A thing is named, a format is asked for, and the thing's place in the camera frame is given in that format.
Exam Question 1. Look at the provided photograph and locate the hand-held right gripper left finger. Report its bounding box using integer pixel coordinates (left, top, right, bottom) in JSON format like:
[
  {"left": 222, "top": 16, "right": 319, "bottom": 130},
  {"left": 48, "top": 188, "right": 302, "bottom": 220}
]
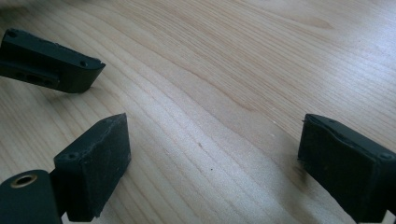
[{"left": 49, "top": 112, "right": 133, "bottom": 223}]

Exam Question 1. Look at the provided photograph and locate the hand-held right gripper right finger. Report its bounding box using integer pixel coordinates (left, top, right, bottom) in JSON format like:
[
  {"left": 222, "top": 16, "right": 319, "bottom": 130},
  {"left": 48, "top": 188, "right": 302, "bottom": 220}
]
[{"left": 297, "top": 113, "right": 396, "bottom": 224}]

